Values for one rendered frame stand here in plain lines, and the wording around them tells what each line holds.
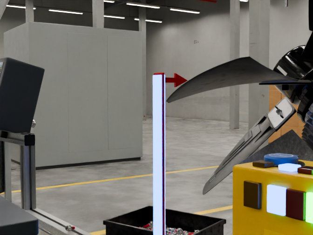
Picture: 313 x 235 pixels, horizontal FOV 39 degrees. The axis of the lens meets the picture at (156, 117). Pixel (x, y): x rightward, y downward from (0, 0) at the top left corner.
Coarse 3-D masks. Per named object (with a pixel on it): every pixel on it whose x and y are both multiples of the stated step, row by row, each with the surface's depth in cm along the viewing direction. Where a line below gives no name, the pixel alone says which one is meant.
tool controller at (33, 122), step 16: (0, 64) 117; (16, 64) 116; (0, 80) 114; (16, 80) 116; (32, 80) 119; (0, 96) 114; (16, 96) 116; (32, 96) 119; (0, 112) 114; (16, 112) 117; (32, 112) 119; (0, 128) 114; (16, 128) 117
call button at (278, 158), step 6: (264, 156) 54; (270, 156) 53; (276, 156) 52; (282, 156) 52; (288, 156) 52; (294, 156) 52; (276, 162) 52; (282, 162) 51; (288, 162) 51; (294, 162) 52
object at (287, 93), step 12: (300, 48) 99; (288, 60) 99; (300, 60) 97; (312, 60) 97; (288, 72) 98; (300, 72) 96; (312, 72) 95; (312, 84) 96; (288, 96) 100; (300, 96) 98; (312, 96) 92; (300, 108) 95
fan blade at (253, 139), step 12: (264, 120) 107; (252, 132) 108; (264, 132) 102; (240, 144) 109; (252, 144) 103; (228, 156) 111; (240, 156) 104; (228, 168) 104; (216, 180) 104; (204, 192) 103
